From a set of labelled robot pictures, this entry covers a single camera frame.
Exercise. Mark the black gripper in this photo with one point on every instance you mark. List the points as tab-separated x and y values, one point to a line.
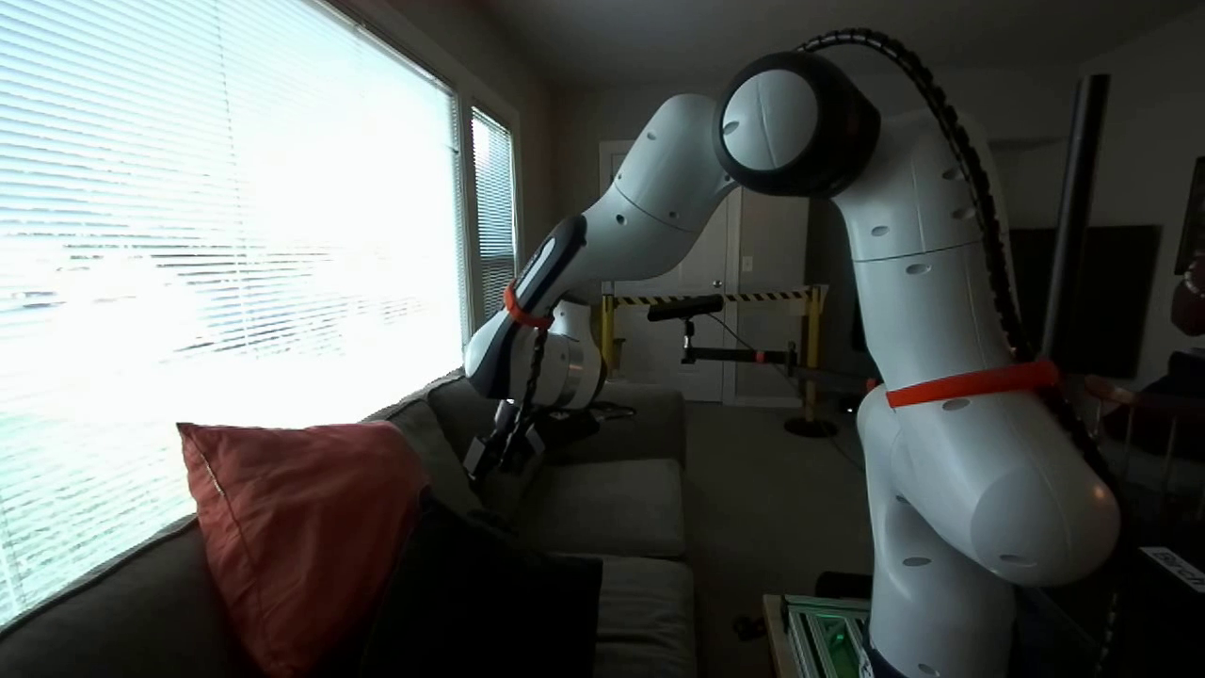
507	440

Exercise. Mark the orange pillow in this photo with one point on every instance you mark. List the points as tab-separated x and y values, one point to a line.
295	528

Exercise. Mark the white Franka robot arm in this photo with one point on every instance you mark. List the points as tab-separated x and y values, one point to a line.
966	501

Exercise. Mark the dark navy square pillow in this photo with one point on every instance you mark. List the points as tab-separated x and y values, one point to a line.
492	603

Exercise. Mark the grey fabric couch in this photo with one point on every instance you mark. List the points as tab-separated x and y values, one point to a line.
616	509

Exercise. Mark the narrow side window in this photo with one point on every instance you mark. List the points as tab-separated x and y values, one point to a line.
493	191

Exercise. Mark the yellow black caution tape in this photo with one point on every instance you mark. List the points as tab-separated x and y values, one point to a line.
766	296

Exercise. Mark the white interior door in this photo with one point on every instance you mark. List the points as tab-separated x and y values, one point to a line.
766	239

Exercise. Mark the large bright window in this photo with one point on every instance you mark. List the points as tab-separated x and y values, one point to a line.
226	229

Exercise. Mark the dark chair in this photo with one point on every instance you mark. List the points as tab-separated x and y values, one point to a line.
1181	388

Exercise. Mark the yellow barrier post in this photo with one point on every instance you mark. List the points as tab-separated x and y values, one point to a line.
815	380
606	342

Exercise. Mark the black stereo camera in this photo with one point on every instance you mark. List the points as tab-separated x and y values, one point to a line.
683	307

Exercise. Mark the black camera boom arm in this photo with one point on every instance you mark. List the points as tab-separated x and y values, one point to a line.
738	356

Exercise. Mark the aluminium rail mounting base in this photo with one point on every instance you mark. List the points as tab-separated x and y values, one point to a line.
831	636

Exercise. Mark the dark framed wall picture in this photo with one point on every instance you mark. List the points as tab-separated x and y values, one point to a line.
1190	214

